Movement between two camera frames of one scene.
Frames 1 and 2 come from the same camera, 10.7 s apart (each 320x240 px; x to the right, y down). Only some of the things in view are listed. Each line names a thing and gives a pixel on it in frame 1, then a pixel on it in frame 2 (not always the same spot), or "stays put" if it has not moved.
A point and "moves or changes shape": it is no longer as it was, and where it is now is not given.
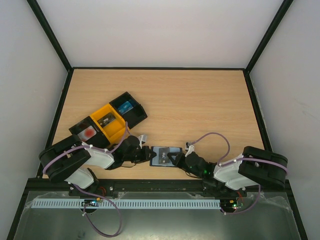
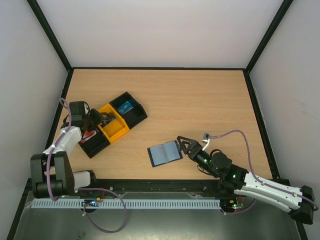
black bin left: (86, 130) stays put
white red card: (87, 133) stays put
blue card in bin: (125, 108) stays put
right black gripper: (181, 160) → (194, 147)
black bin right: (134, 116) stays put
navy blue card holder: (162, 159) moves or changes shape
